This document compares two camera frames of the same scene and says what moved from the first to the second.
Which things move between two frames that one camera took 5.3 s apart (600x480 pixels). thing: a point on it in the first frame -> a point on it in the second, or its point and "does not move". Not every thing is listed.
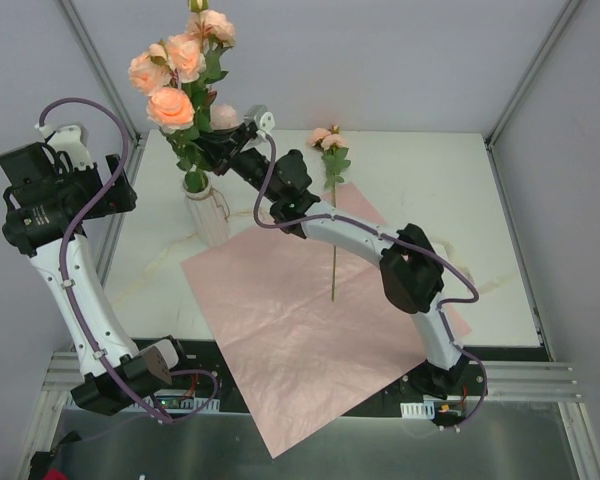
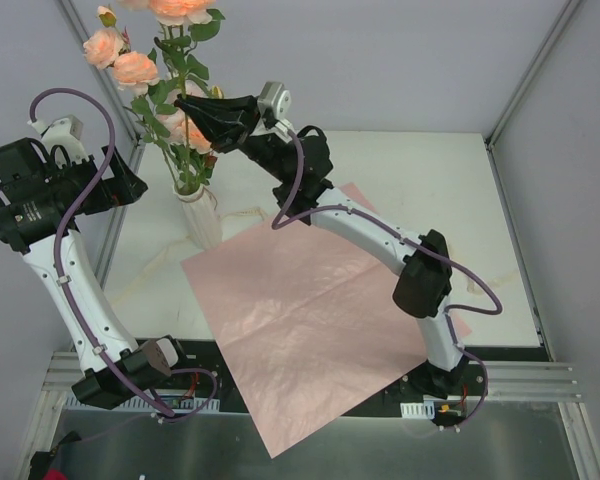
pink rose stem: x=216 y=32 -> x=184 y=22
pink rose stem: x=331 y=144 -> x=178 y=131
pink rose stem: x=164 y=64 -> x=162 y=121
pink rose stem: x=173 y=109 -> x=109 y=47
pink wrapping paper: x=307 y=326 does not move
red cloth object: x=55 y=474 does not move
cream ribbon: x=213 y=228 -> x=492 y=274
